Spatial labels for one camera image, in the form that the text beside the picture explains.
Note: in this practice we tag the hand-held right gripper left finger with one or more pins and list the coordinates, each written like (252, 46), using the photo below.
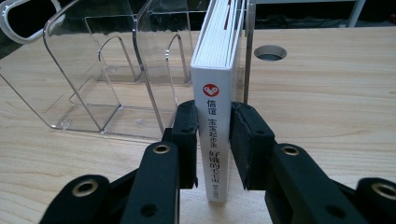
(183, 146)

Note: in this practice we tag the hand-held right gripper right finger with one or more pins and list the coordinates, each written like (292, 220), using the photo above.
(252, 146)

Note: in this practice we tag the white book with green leaf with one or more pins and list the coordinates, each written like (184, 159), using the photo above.
(214, 93)

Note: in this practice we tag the clear acrylic book holder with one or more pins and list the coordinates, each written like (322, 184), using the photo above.
(140, 65)

